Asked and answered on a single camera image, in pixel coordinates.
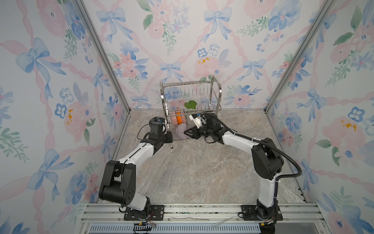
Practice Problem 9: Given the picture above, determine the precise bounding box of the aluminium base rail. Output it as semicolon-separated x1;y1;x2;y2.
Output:
75;203;331;234

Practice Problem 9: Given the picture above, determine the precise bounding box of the aluminium corner post right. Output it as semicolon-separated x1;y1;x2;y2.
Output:
264;0;336;114

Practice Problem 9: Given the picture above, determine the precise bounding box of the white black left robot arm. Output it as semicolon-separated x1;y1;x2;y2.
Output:
99;117;173;217

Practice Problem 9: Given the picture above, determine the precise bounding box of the steel wire dish rack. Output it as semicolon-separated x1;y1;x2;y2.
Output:
159;75;222;141

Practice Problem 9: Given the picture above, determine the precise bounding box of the aluminium corner post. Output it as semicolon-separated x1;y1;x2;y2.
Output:
264;0;336;114
72;0;131;114

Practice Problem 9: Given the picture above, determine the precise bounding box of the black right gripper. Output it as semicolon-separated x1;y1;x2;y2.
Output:
183;125;213;141

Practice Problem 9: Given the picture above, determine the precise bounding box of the green leaf rack ornament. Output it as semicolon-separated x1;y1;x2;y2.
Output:
184;100;197;110

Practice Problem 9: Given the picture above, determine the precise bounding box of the black corrugated cable conduit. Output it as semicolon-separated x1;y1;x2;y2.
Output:
204;113;303;179

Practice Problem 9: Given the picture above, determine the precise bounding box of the dark blue petal bowl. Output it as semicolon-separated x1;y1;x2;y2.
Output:
149;117;157;123

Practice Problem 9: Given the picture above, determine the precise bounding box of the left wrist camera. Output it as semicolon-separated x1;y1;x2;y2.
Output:
155;117;165;123

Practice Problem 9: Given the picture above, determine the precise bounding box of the lavender bowl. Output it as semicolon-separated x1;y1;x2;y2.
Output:
176;123;187;140

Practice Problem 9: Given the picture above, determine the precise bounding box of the orange bowl white inside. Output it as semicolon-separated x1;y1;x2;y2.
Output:
176;111;183;125

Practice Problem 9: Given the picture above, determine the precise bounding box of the aluminium corner post left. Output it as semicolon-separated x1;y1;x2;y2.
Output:
72;0;131;114

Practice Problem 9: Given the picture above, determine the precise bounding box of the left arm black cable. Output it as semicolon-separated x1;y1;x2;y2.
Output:
136;123;151;144

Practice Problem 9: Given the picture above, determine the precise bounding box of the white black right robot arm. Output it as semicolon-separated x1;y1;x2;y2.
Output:
184;113;284;223

